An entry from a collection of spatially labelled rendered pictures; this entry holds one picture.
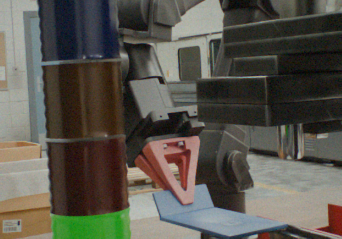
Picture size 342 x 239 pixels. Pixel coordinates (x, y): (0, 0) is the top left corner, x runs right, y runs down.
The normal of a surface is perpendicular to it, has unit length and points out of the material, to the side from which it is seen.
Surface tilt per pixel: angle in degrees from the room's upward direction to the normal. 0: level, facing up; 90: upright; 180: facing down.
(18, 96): 90
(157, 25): 90
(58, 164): 76
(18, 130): 90
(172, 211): 59
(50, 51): 104
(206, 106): 90
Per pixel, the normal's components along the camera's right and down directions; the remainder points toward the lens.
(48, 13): -0.55, 0.32
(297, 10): -0.38, 0.07
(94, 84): 0.39, -0.22
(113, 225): 0.60, -0.24
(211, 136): -0.62, -0.40
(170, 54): -0.91, 0.07
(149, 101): 0.39, -0.50
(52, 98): -0.68, -0.17
